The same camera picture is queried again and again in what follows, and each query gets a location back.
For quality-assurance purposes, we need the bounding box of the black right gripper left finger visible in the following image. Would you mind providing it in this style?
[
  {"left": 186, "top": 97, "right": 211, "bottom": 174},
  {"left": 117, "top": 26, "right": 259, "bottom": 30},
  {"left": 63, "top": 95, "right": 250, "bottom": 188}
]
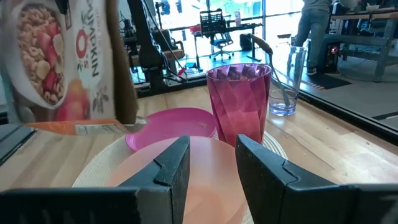
[{"left": 0, "top": 134, "right": 191, "bottom": 224}]

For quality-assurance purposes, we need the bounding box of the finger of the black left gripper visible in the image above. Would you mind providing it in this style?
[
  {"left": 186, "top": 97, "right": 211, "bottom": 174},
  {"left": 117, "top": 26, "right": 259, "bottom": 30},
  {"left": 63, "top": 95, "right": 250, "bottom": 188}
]
[{"left": 55, "top": 0, "right": 70, "bottom": 16}]

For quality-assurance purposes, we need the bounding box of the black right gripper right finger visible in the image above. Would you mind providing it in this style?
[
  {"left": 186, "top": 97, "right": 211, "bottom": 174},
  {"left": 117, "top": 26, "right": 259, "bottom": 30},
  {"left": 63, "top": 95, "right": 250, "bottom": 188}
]
[{"left": 235, "top": 133, "right": 398, "bottom": 224}]

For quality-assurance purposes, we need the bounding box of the round white woven placemat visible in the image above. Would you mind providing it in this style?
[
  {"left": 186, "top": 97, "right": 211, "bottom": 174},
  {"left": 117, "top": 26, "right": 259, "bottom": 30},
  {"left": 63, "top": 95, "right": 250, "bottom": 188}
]
[{"left": 72, "top": 130, "right": 289, "bottom": 224}]

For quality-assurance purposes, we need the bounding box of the cereal box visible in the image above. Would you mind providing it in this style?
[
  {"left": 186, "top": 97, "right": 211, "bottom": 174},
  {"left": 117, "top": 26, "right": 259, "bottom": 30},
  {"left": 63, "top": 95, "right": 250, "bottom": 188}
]
[{"left": 0, "top": 0, "right": 149, "bottom": 136}]

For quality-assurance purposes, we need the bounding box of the pale pink bowl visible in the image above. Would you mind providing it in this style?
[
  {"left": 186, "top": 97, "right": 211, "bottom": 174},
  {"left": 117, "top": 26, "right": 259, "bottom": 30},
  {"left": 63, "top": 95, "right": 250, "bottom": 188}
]
[{"left": 107, "top": 136, "right": 249, "bottom": 224}]

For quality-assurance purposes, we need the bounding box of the pink faceted tumbler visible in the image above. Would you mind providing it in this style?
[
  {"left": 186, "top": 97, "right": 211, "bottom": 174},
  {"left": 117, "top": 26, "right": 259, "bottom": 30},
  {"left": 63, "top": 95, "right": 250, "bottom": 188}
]
[{"left": 206, "top": 63, "right": 272, "bottom": 147}]

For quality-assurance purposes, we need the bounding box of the magenta plate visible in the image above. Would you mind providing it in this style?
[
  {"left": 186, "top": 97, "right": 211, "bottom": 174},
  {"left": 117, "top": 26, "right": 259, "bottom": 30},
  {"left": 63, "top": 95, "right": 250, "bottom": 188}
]
[{"left": 125, "top": 107, "right": 218, "bottom": 152}]

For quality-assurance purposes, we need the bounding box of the black spoon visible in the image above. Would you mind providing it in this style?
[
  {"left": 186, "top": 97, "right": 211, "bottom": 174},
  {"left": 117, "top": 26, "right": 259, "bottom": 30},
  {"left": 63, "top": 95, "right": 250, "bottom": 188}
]
[{"left": 250, "top": 34, "right": 292, "bottom": 107}]

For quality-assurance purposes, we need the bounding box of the clear drinking glass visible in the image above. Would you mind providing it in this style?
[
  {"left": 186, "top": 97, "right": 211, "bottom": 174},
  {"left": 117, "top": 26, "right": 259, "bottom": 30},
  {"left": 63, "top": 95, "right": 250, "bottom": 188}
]
[{"left": 268, "top": 45, "right": 308, "bottom": 117}]

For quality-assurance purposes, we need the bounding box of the black mesh crate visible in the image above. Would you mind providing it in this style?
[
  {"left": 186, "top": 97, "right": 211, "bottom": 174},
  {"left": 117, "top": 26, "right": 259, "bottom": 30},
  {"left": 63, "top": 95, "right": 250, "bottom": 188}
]
[{"left": 200, "top": 10, "right": 227, "bottom": 35}]

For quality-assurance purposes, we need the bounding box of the black office chair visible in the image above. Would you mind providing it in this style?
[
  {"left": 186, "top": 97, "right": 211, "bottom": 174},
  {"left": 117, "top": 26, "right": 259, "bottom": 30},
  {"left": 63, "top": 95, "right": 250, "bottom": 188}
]
[{"left": 208, "top": 32, "right": 234, "bottom": 62}]

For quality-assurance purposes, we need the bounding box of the person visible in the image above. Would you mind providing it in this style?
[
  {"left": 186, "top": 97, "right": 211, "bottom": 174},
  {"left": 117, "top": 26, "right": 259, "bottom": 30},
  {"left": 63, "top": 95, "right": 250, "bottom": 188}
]
[{"left": 294, "top": 0, "right": 335, "bottom": 77}]

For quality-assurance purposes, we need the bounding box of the grey workbench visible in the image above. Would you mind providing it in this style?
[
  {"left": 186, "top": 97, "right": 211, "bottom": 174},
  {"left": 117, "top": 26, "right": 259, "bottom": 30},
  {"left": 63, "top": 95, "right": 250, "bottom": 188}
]
[{"left": 323, "top": 6, "right": 398, "bottom": 82}]

